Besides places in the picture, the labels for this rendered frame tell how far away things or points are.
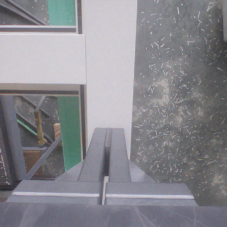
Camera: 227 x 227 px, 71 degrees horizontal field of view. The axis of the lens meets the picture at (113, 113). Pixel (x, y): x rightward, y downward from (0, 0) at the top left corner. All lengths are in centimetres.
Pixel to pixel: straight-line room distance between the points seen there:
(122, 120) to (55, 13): 16
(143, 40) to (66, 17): 91
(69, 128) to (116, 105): 11
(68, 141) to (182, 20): 107
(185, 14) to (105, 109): 109
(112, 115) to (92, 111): 2
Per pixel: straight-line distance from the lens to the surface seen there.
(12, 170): 73
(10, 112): 65
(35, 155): 101
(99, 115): 15
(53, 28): 22
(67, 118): 24
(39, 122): 96
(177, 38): 117
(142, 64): 110
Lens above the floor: 108
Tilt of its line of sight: 75 degrees down
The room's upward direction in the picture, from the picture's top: 178 degrees counter-clockwise
